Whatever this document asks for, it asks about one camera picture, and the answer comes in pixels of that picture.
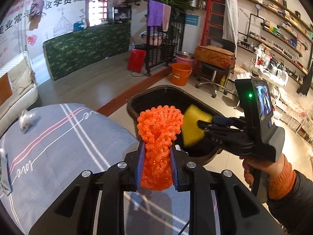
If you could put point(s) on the orange cushion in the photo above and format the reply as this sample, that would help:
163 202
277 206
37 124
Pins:
5 88

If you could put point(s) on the dark flat object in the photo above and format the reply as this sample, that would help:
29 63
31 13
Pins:
5 173

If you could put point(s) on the black pipe with gauge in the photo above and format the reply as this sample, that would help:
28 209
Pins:
257 6

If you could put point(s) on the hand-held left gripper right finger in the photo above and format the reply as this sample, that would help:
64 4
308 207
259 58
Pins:
174 169

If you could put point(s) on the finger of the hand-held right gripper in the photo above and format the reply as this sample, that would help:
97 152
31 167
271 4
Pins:
221 121
205 124

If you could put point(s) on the pink plastic basin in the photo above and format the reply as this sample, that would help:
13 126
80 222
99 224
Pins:
184 61

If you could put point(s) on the person's right hand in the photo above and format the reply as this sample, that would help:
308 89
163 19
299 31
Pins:
266 167

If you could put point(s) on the yellow foam net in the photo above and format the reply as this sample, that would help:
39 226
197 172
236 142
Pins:
193 124

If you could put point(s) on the orange bucket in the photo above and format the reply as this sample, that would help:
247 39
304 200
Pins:
181 77

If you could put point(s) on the beige cushion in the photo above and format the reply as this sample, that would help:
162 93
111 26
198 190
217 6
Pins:
20 74

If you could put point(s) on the pink enamel basin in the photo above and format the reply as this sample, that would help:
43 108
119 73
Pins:
154 38

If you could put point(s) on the orange foam net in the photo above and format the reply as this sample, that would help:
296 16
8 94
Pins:
156 137

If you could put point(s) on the orange patterned case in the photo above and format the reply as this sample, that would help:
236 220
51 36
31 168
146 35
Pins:
215 56

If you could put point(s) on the person's right forearm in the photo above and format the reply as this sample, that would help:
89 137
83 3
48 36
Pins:
283 183

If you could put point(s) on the black display case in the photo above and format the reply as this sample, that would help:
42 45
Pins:
121 13

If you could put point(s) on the wall shelves with bottles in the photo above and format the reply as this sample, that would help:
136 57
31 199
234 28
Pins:
273 29

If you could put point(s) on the metal basin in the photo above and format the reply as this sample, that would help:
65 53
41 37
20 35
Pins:
185 53

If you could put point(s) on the yellow bottle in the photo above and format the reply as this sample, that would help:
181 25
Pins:
223 83

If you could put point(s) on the blue wall sign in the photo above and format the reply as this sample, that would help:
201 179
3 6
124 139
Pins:
192 20

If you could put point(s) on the black trash bin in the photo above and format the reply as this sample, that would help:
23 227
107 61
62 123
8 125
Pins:
146 101

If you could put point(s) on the blue bag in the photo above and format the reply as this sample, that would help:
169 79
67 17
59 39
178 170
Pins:
78 26

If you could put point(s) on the pink towel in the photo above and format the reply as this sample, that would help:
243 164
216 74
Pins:
166 17

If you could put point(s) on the purple towel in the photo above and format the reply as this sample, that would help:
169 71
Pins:
154 12

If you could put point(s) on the white apron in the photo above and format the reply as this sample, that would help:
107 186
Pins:
229 17

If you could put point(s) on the swivel stool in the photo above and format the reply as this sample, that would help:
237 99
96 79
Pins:
215 78

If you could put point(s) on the green patterned counter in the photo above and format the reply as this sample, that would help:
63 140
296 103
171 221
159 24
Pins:
85 46

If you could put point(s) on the red ladder shelf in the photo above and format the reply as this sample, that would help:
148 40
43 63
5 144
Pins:
207 17

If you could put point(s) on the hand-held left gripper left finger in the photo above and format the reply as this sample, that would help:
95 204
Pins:
141 166

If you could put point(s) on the red box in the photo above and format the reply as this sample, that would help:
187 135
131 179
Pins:
135 60

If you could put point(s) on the white cart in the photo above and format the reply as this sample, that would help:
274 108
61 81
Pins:
269 73

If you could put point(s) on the white wicker swing sofa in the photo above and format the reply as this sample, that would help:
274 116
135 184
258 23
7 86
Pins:
24 95

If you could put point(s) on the crumpled clear plastic wrapper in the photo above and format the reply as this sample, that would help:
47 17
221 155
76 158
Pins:
28 122

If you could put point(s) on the black metal rack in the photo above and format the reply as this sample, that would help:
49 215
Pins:
159 53

